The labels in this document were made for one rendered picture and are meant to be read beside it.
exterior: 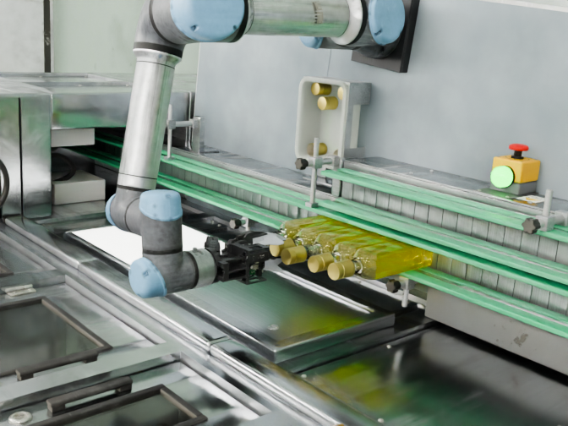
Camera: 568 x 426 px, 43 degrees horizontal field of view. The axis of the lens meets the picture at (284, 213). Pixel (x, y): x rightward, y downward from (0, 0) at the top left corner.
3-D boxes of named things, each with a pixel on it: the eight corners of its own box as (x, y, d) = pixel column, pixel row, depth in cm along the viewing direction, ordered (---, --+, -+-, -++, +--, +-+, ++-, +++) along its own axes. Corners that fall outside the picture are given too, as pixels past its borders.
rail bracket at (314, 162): (328, 201, 182) (291, 207, 174) (333, 134, 178) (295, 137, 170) (336, 204, 180) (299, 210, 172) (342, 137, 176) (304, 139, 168)
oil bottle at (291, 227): (339, 232, 181) (273, 245, 167) (341, 210, 180) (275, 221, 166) (355, 238, 177) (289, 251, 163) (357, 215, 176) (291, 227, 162)
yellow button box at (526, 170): (508, 185, 159) (488, 188, 154) (513, 151, 157) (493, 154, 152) (537, 192, 153) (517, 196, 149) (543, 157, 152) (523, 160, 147)
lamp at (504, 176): (494, 184, 153) (486, 186, 151) (497, 163, 151) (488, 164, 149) (513, 188, 149) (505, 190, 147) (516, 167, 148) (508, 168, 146)
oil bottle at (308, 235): (356, 239, 177) (290, 253, 163) (357, 217, 176) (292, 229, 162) (373, 245, 173) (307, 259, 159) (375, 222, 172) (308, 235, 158)
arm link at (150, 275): (146, 259, 128) (149, 305, 130) (199, 249, 136) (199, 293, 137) (124, 252, 134) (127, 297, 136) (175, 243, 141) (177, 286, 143)
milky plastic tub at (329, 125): (317, 157, 202) (293, 159, 197) (323, 75, 197) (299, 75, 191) (363, 168, 190) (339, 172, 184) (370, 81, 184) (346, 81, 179)
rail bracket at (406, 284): (419, 296, 165) (380, 308, 156) (423, 267, 163) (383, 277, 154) (434, 302, 162) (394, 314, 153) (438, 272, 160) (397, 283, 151)
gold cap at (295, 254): (295, 259, 155) (279, 262, 152) (296, 243, 154) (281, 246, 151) (306, 264, 152) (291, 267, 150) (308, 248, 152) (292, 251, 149)
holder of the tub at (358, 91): (317, 176, 204) (296, 178, 199) (324, 76, 197) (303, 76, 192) (362, 188, 192) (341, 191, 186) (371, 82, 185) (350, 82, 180)
